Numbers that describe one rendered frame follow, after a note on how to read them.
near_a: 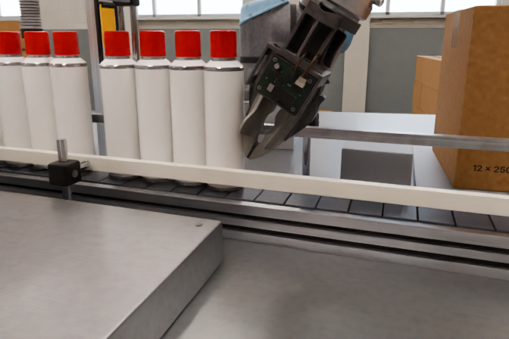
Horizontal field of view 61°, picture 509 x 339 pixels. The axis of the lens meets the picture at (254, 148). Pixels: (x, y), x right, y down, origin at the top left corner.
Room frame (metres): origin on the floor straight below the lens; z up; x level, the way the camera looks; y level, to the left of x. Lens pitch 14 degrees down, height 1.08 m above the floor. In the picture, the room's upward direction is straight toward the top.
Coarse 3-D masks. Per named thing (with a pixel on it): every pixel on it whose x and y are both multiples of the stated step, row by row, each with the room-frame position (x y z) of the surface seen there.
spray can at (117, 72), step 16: (112, 32) 0.60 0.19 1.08; (128, 32) 0.61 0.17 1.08; (112, 48) 0.59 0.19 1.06; (128, 48) 0.61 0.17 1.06; (112, 64) 0.59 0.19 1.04; (128, 64) 0.59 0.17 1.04; (112, 80) 0.59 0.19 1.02; (128, 80) 0.59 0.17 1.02; (112, 96) 0.59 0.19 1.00; (128, 96) 0.59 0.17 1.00; (112, 112) 0.59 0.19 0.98; (128, 112) 0.59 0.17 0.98; (112, 128) 0.59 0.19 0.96; (128, 128) 0.59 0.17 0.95; (112, 144) 0.59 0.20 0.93; (128, 144) 0.59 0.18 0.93; (112, 176) 0.59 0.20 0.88; (128, 176) 0.59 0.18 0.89
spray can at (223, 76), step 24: (216, 48) 0.55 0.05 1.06; (216, 72) 0.54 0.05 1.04; (240, 72) 0.55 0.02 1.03; (216, 96) 0.54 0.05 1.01; (240, 96) 0.55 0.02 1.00; (216, 120) 0.54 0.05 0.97; (240, 120) 0.55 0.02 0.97; (216, 144) 0.54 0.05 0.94; (240, 144) 0.55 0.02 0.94; (240, 168) 0.55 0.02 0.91
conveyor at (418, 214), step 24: (0, 168) 0.65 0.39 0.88; (24, 168) 0.65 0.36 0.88; (192, 192) 0.54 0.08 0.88; (216, 192) 0.54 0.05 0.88; (240, 192) 0.54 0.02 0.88; (264, 192) 0.54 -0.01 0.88; (288, 192) 0.54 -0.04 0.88; (384, 216) 0.46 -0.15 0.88; (408, 216) 0.46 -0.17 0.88; (432, 216) 0.46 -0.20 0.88; (456, 216) 0.46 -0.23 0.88; (480, 216) 0.46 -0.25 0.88; (504, 216) 0.46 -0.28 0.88
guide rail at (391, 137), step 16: (304, 128) 0.56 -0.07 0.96; (320, 128) 0.56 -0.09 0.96; (336, 128) 0.55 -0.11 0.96; (400, 144) 0.52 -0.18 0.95; (416, 144) 0.52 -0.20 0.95; (432, 144) 0.51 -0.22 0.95; (448, 144) 0.51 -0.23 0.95; (464, 144) 0.50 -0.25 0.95; (480, 144) 0.50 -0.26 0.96; (496, 144) 0.49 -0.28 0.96
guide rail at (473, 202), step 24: (96, 168) 0.58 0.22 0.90; (120, 168) 0.57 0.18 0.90; (144, 168) 0.56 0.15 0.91; (168, 168) 0.55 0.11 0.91; (192, 168) 0.54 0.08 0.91; (216, 168) 0.53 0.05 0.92; (312, 192) 0.49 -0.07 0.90; (336, 192) 0.48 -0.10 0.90; (360, 192) 0.47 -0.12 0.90; (384, 192) 0.46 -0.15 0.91; (408, 192) 0.45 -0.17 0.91; (432, 192) 0.45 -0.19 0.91; (456, 192) 0.44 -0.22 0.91
